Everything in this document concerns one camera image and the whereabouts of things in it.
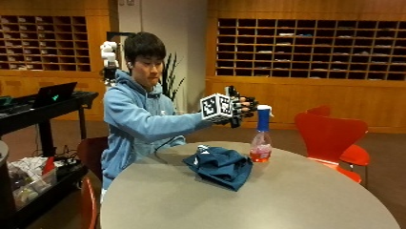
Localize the black laptop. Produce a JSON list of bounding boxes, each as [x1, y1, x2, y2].
[[32, 81, 79, 108]]

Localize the red object on cart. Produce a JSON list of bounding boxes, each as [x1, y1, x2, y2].
[[42, 156, 58, 176]]

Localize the black cable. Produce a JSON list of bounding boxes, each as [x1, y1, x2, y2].
[[152, 135, 184, 164]]

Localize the wooden cubby shelf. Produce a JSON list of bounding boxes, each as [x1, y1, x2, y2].
[[215, 17, 406, 81], [0, 14, 94, 73]]

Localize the black cart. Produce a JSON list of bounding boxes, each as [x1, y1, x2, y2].
[[0, 90, 100, 229]]

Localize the dark blue cloth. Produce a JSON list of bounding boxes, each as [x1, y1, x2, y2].
[[182, 144, 255, 193]]

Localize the white cube with black markers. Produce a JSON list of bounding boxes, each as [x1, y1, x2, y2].
[[200, 93, 235, 124]]

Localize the clear plastic bin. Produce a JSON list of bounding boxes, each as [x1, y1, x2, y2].
[[7, 156, 60, 209]]

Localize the person in light blue hoodie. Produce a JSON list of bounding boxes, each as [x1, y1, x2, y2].
[[99, 31, 214, 192]]

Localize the spray bottle with blue top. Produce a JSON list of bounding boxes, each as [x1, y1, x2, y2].
[[249, 104, 275, 163]]

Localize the dark red chair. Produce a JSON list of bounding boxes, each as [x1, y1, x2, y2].
[[76, 135, 110, 181]]

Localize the white jointed device on stand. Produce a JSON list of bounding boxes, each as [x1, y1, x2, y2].
[[99, 40, 122, 87]]

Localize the green plant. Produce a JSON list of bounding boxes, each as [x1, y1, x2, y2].
[[162, 52, 187, 103]]

